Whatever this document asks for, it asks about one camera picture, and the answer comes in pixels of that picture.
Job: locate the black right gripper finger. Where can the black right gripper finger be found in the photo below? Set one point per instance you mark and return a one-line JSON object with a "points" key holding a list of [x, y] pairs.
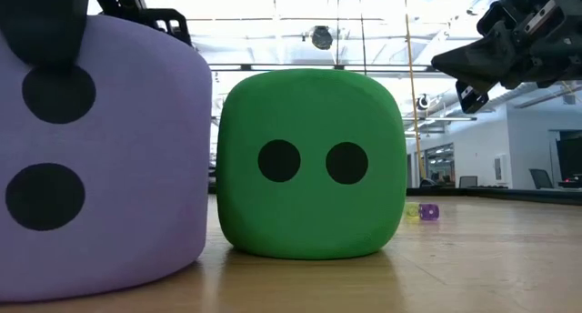
{"points": [[482, 49], [482, 74]]}

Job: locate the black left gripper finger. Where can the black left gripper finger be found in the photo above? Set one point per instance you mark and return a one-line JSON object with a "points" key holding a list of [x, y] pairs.
{"points": [[41, 22]]}

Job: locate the small purple translucent die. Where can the small purple translucent die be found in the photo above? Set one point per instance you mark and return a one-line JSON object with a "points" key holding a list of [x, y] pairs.
{"points": [[429, 212]]}

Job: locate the purple foam die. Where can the purple foam die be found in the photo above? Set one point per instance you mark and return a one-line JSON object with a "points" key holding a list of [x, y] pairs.
{"points": [[136, 167]]}

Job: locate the black office chair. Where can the black office chair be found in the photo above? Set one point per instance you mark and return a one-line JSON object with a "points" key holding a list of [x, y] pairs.
{"points": [[541, 178], [468, 182]]}

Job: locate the black monitor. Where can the black monitor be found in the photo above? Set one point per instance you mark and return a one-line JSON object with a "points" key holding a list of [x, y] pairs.
{"points": [[570, 160]]}

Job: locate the small yellow translucent die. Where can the small yellow translucent die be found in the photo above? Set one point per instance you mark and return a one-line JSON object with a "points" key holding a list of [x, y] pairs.
{"points": [[411, 211]]}

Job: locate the green foam die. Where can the green foam die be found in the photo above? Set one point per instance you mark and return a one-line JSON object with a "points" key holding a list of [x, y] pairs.
{"points": [[309, 213]]}

